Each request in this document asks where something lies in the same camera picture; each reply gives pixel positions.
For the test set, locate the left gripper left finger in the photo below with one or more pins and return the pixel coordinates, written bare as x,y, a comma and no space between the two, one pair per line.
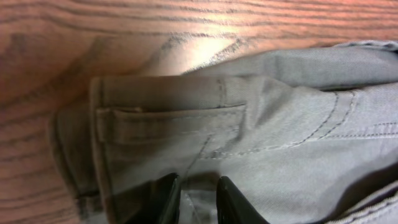
164,204

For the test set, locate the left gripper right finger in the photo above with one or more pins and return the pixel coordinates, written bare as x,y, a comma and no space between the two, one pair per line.
232,205

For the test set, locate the grey cotton shorts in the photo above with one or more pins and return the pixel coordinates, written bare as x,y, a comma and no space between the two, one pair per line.
307,136

